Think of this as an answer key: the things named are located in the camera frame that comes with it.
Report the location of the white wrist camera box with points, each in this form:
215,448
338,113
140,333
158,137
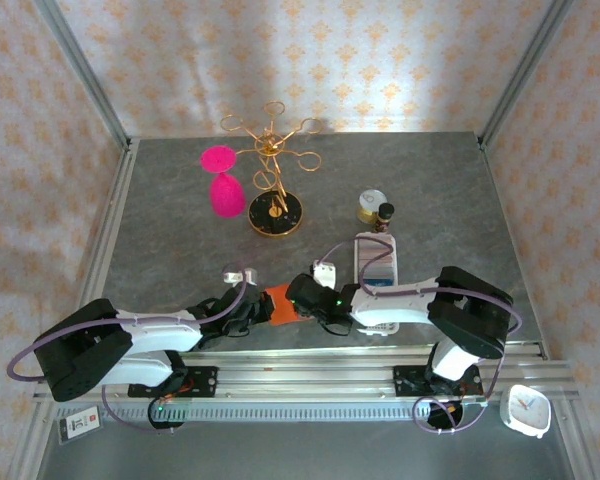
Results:
325,274
240,275

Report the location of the white perforated plastic basket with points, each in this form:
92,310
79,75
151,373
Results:
386,328

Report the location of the orange card holder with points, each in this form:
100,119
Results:
282,310

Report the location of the black round device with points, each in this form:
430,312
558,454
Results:
166,425
437,414

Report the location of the gold tin can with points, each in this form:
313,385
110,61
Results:
371,200

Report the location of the white alarm clock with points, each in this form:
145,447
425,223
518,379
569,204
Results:
526,409

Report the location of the pink wine glass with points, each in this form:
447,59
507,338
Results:
226,197

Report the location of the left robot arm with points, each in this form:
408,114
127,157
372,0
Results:
155,332

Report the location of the clear sleeved label tag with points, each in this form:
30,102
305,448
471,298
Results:
80,424

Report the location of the aluminium table side rail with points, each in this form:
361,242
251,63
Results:
495,185
112,215

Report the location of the aluminium frame post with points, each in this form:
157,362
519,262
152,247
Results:
521,75
87,75

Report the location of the small dark-capped spice bottle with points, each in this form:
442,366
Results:
386,212

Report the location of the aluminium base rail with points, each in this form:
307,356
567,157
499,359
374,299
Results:
305,382

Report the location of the grey striped credit card stack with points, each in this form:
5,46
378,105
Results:
385,270

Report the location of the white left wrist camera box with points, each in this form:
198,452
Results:
240,275

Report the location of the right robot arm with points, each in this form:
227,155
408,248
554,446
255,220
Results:
405,305

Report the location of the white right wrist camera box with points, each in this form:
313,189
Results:
325,274

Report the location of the blue credit card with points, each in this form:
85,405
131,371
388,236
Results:
380,281

